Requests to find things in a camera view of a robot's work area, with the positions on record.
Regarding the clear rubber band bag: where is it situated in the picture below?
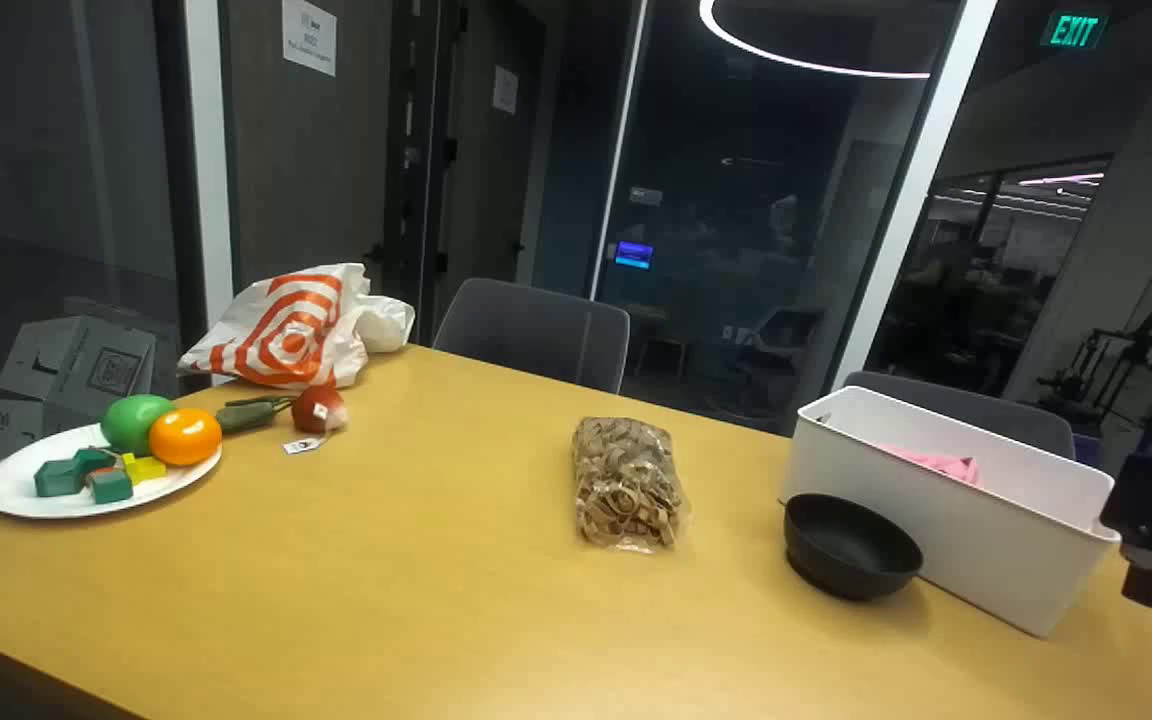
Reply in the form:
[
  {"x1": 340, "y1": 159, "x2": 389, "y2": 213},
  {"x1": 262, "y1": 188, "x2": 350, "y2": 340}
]
[{"x1": 569, "y1": 411, "x2": 688, "y2": 558}]

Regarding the black bowl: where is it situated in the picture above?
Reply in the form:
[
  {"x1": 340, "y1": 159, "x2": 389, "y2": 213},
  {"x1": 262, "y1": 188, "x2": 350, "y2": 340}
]
[{"x1": 781, "y1": 493, "x2": 928, "y2": 604}]

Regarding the white orange plastic bag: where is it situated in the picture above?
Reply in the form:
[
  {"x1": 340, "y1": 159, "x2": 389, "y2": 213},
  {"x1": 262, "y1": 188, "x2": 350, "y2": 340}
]
[{"x1": 177, "y1": 260, "x2": 422, "y2": 391}]

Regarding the white plastic bin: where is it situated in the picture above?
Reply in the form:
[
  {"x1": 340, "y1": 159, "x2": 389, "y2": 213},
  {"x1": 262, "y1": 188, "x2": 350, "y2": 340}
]
[{"x1": 781, "y1": 385, "x2": 1124, "y2": 641}]

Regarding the black tripod stand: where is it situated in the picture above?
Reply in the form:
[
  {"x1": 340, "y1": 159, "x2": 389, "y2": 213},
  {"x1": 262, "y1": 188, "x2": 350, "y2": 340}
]
[{"x1": 1036, "y1": 308, "x2": 1152, "y2": 425}]

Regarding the green exit sign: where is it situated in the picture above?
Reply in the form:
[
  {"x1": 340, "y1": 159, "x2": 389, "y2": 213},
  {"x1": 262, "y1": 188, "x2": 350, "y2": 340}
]
[{"x1": 1036, "y1": 8, "x2": 1112, "y2": 56}]

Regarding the blue lit screen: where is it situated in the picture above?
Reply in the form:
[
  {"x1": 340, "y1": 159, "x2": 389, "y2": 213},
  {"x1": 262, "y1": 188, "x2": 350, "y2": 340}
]
[{"x1": 609, "y1": 235, "x2": 655, "y2": 274}]

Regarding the thin white window mullion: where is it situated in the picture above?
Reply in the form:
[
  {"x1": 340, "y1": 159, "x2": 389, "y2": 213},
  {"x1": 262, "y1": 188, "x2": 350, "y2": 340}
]
[{"x1": 587, "y1": 0, "x2": 655, "y2": 305}]

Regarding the small paper door sign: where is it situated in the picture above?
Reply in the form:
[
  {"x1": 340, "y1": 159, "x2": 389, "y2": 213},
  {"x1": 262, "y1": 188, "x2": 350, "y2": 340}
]
[{"x1": 489, "y1": 66, "x2": 525, "y2": 118}]

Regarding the red toy fruit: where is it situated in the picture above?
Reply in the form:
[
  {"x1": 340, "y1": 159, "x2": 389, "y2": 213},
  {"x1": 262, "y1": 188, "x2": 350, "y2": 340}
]
[{"x1": 287, "y1": 381, "x2": 352, "y2": 441}]

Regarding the green toy cucumber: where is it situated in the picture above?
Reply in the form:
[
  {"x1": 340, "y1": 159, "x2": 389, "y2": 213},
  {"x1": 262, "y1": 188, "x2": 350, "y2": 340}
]
[{"x1": 211, "y1": 391, "x2": 297, "y2": 441}]

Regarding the orange toy fruit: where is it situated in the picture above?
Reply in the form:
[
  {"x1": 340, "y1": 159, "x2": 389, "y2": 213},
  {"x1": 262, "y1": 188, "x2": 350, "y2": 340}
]
[{"x1": 146, "y1": 404, "x2": 230, "y2": 472}]

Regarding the yellow toy block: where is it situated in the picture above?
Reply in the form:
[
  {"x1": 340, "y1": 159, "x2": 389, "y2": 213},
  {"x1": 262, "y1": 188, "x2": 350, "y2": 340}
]
[{"x1": 117, "y1": 448, "x2": 172, "y2": 488}]

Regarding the green toy ball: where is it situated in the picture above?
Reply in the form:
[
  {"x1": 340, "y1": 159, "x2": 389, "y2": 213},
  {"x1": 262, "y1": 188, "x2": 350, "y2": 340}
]
[{"x1": 98, "y1": 391, "x2": 177, "y2": 457}]

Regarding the white plate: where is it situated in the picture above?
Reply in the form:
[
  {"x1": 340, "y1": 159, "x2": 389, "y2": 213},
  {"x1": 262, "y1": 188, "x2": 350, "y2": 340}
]
[{"x1": 0, "y1": 420, "x2": 230, "y2": 525}]

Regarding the white window frame post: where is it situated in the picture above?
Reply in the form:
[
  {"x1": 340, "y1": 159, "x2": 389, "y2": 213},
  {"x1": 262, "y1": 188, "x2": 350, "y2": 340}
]
[{"x1": 828, "y1": 0, "x2": 1003, "y2": 391}]

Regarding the white ring ceiling light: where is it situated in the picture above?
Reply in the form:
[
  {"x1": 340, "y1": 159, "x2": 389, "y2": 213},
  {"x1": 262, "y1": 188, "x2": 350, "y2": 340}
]
[{"x1": 698, "y1": 0, "x2": 936, "y2": 85}]

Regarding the white paper wall sign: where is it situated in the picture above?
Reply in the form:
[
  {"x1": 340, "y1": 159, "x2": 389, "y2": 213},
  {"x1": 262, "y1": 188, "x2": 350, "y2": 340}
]
[{"x1": 279, "y1": 0, "x2": 343, "y2": 79}]

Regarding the wide white wall pillar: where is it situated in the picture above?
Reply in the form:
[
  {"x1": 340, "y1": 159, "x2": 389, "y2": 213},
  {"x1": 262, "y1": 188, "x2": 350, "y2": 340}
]
[{"x1": 180, "y1": 0, "x2": 236, "y2": 329}]

